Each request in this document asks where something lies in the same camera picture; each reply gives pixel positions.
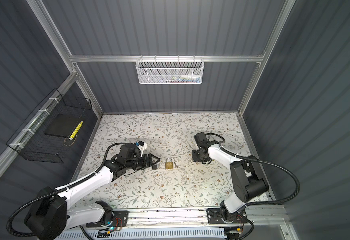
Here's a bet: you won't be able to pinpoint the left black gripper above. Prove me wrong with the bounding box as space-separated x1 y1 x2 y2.
126 152 160 171

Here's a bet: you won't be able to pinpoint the brass padlock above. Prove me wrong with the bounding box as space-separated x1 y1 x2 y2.
165 157 179 170

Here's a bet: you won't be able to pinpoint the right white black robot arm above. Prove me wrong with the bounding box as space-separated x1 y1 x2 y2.
192 132 269 223

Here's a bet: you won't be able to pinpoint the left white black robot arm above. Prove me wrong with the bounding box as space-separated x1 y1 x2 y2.
24 141 160 240

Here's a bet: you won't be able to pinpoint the items in white basket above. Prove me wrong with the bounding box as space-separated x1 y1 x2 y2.
158 75 203 84

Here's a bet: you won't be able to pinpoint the yellow marker pen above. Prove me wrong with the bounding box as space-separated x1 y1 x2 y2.
68 121 83 140

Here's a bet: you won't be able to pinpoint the black flat box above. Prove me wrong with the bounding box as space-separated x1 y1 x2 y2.
44 114 81 138

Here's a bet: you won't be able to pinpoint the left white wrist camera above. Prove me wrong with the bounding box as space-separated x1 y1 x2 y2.
135 141 148 157

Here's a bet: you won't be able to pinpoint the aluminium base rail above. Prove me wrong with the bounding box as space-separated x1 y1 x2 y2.
122 205 290 229

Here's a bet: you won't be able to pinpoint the right black corrugated cable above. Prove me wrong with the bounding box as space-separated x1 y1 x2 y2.
204 132 301 208

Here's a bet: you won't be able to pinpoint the black corrugated cable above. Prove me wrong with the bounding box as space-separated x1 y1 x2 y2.
6 141 133 238
204 132 301 208

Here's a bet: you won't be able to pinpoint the white perforated cable duct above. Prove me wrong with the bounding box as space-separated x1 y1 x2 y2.
54 227 227 240

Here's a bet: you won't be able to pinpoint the white wire mesh basket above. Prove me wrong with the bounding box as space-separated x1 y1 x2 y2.
135 60 205 85

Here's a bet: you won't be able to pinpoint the black wire basket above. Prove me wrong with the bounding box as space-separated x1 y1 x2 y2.
7 91 92 164

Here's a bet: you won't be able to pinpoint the left black corrugated cable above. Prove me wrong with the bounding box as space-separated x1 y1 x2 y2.
6 141 133 238

